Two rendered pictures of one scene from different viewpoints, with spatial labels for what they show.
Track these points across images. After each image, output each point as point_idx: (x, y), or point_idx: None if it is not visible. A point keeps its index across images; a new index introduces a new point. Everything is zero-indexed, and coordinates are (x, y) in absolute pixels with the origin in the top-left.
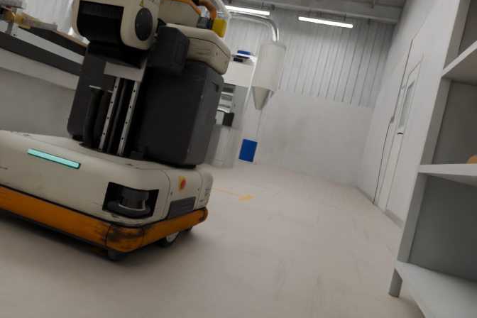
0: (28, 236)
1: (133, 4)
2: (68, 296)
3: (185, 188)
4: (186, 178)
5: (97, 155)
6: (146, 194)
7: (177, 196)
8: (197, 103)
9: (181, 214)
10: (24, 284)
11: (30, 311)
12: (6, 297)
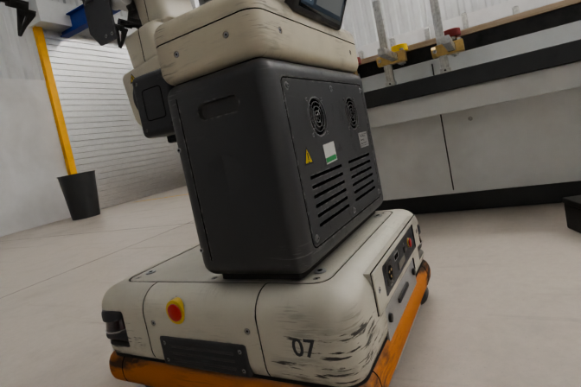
0: None
1: (125, 90)
2: (71, 386)
3: (190, 320)
4: (191, 302)
5: (184, 256)
6: (103, 315)
7: (172, 332)
8: (182, 165)
9: (204, 369)
10: (98, 363)
11: (53, 379)
12: (79, 364)
